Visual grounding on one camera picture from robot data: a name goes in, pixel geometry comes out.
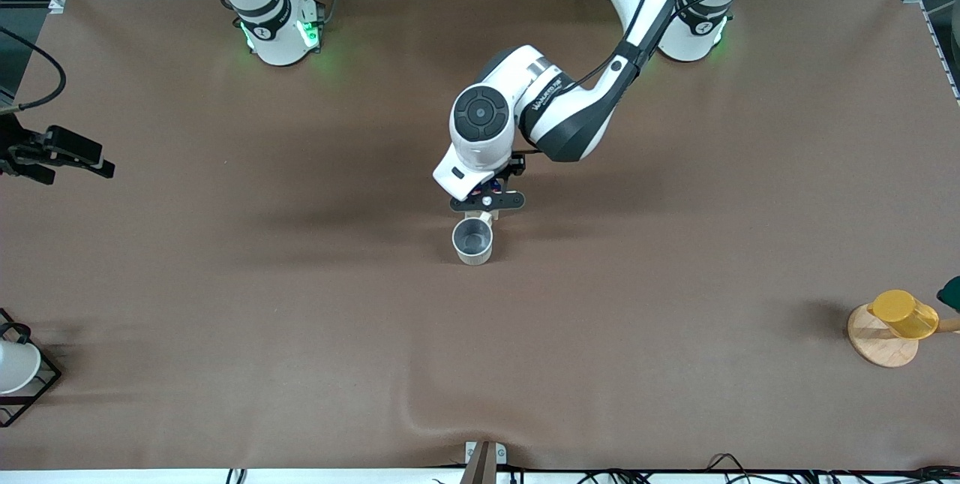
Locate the wooden mug stand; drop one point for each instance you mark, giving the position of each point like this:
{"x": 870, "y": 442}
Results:
{"x": 879, "y": 345}

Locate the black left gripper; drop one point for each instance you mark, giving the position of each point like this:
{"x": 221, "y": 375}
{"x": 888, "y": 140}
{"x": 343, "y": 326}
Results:
{"x": 517, "y": 165}

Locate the white cup in rack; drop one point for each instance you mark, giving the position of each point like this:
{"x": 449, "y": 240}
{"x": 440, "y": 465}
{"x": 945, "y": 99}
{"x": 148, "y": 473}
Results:
{"x": 15, "y": 366}

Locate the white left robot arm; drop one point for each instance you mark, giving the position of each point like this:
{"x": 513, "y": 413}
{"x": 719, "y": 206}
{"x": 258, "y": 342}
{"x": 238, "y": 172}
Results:
{"x": 570, "y": 109}

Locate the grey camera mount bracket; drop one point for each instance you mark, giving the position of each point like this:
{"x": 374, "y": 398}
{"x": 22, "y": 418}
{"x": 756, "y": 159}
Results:
{"x": 484, "y": 461}

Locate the yellow plastic cup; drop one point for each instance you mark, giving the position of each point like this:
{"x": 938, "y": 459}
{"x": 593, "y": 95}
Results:
{"x": 905, "y": 314}

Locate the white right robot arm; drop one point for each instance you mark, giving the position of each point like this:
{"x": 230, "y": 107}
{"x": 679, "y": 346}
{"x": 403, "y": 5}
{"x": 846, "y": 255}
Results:
{"x": 274, "y": 26}

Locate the white ceramic mug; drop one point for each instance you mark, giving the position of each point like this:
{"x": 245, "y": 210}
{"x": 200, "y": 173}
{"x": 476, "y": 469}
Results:
{"x": 472, "y": 242}

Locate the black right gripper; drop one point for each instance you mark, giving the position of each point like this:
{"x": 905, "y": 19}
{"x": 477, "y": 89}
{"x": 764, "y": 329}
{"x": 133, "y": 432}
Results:
{"x": 16, "y": 151}

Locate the brown table cover mat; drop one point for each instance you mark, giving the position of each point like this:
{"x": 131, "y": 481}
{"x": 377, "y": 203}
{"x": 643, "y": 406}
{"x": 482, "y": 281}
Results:
{"x": 300, "y": 356}

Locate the dark green cup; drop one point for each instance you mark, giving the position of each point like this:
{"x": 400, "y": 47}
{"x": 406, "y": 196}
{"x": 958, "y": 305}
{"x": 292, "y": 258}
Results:
{"x": 951, "y": 294}

